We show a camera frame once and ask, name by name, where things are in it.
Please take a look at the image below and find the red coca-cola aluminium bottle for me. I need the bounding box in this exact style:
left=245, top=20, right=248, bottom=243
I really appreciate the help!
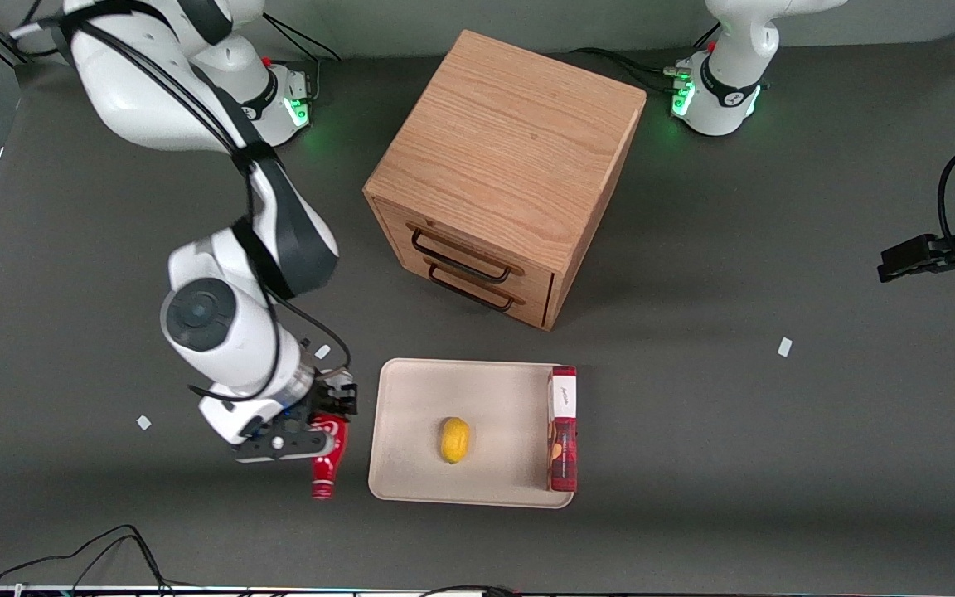
left=310, top=413, right=351, bottom=501

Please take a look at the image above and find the beige rectangular plastic tray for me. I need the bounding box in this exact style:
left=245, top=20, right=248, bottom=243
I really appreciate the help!
left=368, top=357, right=578, bottom=508

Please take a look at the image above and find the yellow lemon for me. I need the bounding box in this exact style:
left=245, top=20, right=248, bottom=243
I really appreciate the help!
left=440, top=417, right=472, bottom=464

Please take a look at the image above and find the wooden upper drawer front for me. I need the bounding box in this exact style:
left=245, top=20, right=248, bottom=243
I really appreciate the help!
left=378, top=203, right=557, bottom=293

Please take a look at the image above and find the wooden drawer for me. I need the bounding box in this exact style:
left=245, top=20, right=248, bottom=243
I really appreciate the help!
left=378, top=203, right=557, bottom=293
left=399, top=249, right=553, bottom=327

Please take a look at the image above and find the wooden lower drawer front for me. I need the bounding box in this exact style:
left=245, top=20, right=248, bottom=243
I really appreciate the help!
left=399, top=249, right=553, bottom=327

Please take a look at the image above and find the red snack box white label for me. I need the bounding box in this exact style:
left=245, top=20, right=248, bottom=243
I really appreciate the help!
left=547, top=365, right=579, bottom=493

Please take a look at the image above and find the wooden two-drawer cabinet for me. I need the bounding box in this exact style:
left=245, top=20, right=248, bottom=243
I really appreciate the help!
left=363, top=30, right=647, bottom=332

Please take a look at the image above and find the black lower drawer handle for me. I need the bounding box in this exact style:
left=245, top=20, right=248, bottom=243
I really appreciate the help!
left=428, top=264, right=516, bottom=313

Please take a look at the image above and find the black drawer handle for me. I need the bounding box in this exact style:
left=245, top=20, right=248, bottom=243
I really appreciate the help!
left=411, top=228, right=515, bottom=284
left=428, top=264, right=516, bottom=313

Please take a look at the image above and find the black floor cable long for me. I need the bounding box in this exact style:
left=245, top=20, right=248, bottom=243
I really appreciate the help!
left=0, top=524, right=190, bottom=595

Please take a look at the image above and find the black upper drawer handle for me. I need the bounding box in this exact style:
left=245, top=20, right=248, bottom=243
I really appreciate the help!
left=411, top=228, right=515, bottom=284

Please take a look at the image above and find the black floor cable with plug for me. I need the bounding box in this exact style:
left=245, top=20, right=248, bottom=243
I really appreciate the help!
left=418, top=584, right=528, bottom=597

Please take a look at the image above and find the black cable along right arm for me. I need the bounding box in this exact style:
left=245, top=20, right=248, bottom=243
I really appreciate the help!
left=9, top=0, right=354, bottom=404

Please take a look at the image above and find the black cable left arm base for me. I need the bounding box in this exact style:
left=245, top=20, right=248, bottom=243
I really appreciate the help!
left=569, top=23, right=723, bottom=96

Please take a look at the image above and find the black cable arm base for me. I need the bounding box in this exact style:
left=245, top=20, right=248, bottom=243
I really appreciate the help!
left=569, top=23, right=723, bottom=96
left=262, top=12, right=344, bottom=100

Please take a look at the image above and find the black cable right arm base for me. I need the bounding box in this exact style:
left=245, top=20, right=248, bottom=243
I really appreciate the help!
left=262, top=12, right=344, bottom=100

